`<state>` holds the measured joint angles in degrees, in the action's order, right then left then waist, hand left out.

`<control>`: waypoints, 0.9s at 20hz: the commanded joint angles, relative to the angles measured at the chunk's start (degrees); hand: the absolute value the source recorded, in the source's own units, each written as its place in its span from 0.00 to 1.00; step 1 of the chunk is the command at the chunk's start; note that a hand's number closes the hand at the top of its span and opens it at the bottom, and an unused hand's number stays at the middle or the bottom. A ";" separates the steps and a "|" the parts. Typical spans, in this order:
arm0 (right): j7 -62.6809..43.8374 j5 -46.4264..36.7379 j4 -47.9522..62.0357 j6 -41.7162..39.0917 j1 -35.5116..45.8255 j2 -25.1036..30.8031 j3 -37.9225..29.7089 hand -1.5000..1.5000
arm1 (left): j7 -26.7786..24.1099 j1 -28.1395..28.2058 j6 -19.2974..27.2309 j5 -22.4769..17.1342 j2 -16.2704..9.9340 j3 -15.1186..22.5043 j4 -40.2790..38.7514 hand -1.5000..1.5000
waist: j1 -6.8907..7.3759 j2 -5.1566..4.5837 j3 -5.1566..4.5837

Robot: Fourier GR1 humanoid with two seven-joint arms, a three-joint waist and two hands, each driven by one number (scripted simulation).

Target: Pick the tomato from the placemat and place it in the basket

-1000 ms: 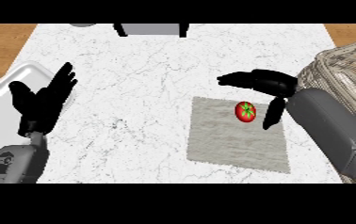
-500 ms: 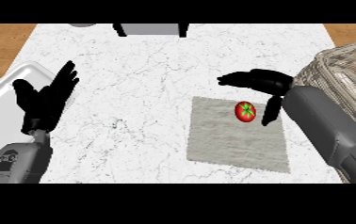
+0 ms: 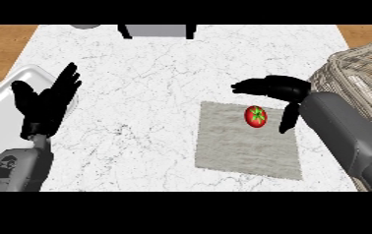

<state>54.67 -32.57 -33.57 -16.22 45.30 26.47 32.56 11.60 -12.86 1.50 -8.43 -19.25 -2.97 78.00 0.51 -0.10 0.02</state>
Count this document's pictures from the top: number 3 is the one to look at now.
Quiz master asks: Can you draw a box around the white tray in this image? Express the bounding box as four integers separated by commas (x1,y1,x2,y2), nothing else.
0,64,79,153

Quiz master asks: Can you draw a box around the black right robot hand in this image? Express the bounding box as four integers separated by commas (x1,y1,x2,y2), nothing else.
231,75,314,135

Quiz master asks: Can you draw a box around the wicker basket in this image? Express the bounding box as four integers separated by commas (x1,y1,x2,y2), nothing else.
309,42,372,193

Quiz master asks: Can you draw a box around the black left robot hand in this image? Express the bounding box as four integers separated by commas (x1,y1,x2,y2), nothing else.
11,61,83,141

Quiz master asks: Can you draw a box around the red tomato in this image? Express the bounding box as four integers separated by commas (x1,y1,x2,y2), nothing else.
243,105,269,129

